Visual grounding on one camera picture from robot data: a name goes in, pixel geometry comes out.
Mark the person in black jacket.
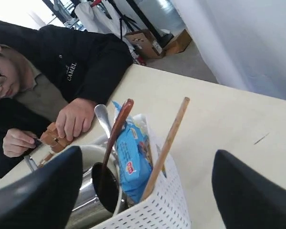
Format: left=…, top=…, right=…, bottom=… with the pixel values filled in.
left=0, top=20, right=133, bottom=187

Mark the red-brown wooden spoon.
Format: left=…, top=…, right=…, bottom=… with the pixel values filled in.
left=92, top=99, right=134, bottom=213

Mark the cream ceramic bowl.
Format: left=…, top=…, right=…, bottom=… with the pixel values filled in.
left=76, top=145, right=121, bottom=214

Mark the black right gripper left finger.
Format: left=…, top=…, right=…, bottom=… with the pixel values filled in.
left=0, top=146, right=83, bottom=229

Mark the silver metal spoon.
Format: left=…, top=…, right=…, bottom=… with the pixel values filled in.
left=94, top=104, right=112, bottom=139

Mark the white perforated plastic basket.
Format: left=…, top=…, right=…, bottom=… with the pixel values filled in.
left=90, top=114, right=191, bottom=229

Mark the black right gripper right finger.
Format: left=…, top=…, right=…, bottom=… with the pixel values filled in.
left=212, top=149, right=286, bottom=229

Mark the black tripod stand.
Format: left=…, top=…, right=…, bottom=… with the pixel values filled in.
left=109, top=0, right=174, bottom=47

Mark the cardboard box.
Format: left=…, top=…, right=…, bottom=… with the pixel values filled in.
left=125, top=29, right=192, bottom=59

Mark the wooden chopstick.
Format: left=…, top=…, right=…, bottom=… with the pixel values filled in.
left=140, top=97, right=190, bottom=202

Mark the blue snack packet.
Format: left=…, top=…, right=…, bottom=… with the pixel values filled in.
left=116, top=114, right=153, bottom=204

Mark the wooden puzzle block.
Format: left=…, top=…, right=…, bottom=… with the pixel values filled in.
left=38, top=123, right=72, bottom=168

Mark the silver metal knife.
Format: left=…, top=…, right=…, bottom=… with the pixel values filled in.
left=24, top=155, right=38, bottom=172

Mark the shiny steel cup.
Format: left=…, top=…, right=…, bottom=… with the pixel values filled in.
left=66, top=163, right=123, bottom=229

